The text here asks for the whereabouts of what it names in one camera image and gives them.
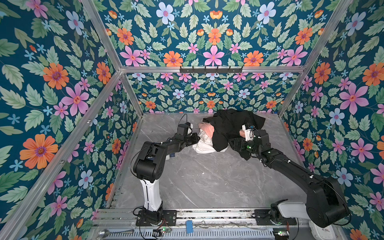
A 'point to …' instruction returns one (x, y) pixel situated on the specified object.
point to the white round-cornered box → (319, 233)
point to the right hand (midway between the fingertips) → (235, 138)
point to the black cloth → (227, 124)
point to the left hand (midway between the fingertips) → (203, 134)
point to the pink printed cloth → (208, 128)
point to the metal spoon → (104, 233)
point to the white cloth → (205, 144)
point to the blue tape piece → (189, 226)
